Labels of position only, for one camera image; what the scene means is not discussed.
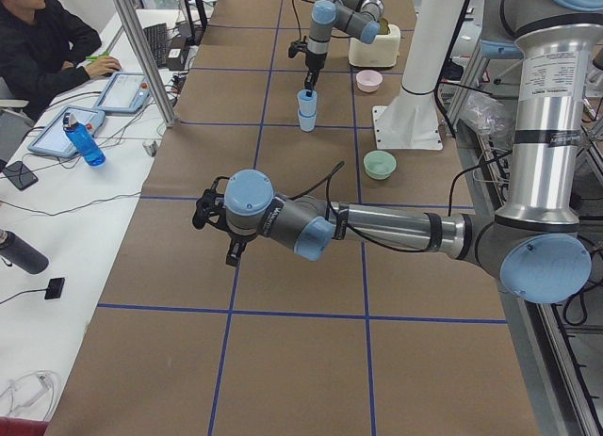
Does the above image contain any small black square device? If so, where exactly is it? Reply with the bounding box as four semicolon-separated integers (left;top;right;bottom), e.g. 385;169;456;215
44;277;65;300

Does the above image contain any cream toaster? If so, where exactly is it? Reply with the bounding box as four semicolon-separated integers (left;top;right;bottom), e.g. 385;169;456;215
349;24;401;69

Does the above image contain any dark grey thermos bottle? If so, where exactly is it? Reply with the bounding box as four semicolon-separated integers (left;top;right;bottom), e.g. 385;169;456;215
1;230;49;274

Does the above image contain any white camera stand post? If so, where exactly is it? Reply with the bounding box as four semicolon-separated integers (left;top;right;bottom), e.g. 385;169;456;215
372;0;470;151

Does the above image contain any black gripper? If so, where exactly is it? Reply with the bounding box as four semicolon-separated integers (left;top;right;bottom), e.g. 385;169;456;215
304;50;328;97
225;232;257;266

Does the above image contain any teach pendant tablet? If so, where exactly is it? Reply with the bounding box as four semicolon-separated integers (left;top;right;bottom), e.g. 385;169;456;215
94;73;150;114
27;105;106;158

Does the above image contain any aluminium frame post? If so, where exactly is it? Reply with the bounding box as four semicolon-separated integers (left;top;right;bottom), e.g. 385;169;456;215
112;0;176;128

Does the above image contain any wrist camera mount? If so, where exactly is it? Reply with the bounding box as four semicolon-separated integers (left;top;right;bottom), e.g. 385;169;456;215
287;40;307;58
192;176;229;232

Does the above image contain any far teach pendant tablet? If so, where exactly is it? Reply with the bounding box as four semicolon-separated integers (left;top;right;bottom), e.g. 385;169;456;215
94;73;150;114

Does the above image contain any person in black hoodie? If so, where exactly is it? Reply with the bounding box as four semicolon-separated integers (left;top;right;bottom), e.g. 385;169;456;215
1;0;122;121

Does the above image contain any blue water bottle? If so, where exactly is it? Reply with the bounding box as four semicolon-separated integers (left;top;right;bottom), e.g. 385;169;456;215
62;112;106;167

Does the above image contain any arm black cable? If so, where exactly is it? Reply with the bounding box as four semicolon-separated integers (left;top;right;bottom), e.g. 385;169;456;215
291;146;514;253

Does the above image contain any near teach pendant tablet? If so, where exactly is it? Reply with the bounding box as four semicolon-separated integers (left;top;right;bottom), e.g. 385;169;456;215
27;105;106;158

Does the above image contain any black smartphone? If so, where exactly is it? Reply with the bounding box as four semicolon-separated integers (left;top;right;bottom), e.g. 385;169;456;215
2;161;39;191

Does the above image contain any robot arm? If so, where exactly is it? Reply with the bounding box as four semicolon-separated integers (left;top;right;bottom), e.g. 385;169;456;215
216;0;602;304
304;0;384;97

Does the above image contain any clear plastic bag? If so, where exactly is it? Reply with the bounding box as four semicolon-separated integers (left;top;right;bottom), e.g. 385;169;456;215
460;92;515;150

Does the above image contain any brown paper table cover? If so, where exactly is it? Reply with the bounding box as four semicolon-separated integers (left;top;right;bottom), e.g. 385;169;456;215
48;0;538;435

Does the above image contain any green bowl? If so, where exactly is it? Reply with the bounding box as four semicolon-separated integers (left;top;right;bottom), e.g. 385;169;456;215
363;150;398;181

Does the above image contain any blue cup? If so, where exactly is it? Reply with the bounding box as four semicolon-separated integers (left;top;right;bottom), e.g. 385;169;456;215
298;110;317;133
297;89;318;117

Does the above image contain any black keyboard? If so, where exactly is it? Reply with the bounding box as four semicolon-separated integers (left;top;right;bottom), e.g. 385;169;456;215
142;23;169;68

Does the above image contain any pink bowl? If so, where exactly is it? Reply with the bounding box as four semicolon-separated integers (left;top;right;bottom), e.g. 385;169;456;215
355;70;383;93

